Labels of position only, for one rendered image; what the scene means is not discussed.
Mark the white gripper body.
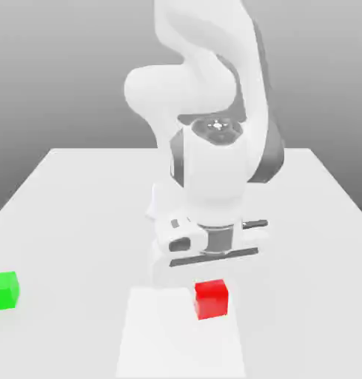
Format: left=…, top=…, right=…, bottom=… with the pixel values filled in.
left=152, top=247, right=261, bottom=289

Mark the small green cube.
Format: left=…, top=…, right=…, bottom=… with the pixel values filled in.
left=0, top=271, right=21, bottom=312

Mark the small red cube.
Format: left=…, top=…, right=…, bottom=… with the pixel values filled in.
left=194, top=278, right=229, bottom=321

